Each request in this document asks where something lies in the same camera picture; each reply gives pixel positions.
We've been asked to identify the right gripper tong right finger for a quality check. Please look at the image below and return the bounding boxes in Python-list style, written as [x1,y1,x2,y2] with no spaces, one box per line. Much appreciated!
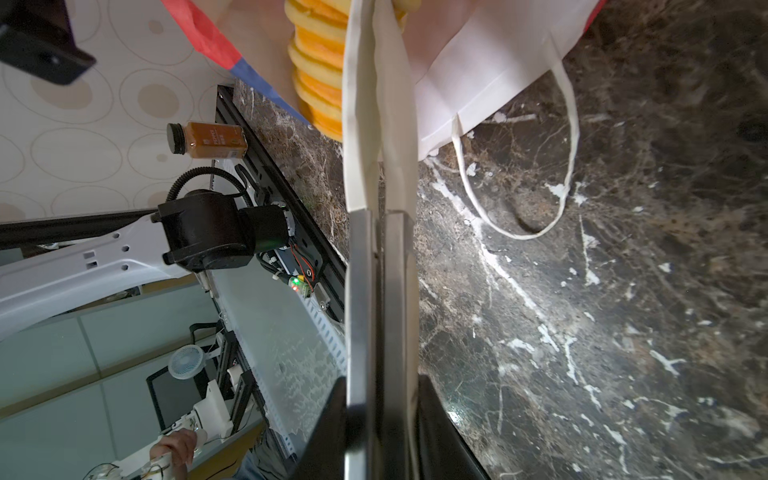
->
[373,1,420,479]

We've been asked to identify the ridged fake bread stack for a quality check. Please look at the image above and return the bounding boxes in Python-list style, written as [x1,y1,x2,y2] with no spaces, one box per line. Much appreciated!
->
[284,0,409,144]

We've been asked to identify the red paper gift bag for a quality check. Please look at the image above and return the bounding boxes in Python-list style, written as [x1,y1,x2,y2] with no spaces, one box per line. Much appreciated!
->
[166,1,600,226]

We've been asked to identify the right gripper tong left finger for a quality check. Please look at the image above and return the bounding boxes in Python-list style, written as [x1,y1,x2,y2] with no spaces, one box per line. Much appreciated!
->
[342,1,380,479]

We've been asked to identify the small brown bottle black cap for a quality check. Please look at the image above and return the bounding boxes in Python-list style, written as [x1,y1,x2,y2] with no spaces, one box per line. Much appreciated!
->
[167,122,248,159]

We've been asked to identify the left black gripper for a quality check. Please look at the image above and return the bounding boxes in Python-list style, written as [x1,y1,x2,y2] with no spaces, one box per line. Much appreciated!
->
[1,0,96,86]

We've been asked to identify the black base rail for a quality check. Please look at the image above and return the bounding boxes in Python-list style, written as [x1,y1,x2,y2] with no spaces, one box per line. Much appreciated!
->
[211,86,347,457]

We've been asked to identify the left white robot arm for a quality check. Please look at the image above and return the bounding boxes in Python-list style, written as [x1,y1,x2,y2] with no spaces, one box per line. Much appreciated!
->
[1,1,289,338]

